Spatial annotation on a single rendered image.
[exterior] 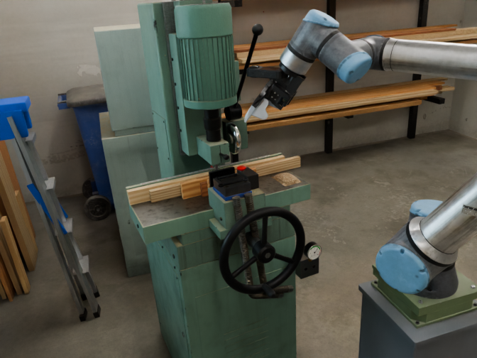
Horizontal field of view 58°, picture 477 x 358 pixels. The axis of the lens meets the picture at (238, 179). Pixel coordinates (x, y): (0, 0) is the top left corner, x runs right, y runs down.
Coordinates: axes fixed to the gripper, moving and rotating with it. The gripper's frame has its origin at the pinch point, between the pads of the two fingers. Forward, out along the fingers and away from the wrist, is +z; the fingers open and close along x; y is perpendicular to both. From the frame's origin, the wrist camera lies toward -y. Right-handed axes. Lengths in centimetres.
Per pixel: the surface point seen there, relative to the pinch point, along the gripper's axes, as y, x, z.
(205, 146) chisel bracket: -7.4, -1.8, 19.4
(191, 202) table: 1.4, -14.1, 32.2
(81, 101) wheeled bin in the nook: -123, 94, 117
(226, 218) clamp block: 14.8, -21.5, 21.7
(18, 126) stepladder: -84, 0, 73
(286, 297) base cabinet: 49, 4, 54
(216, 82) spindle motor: -14.1, -5.1, -3.7
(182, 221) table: 4.3, -24.1, 32.1
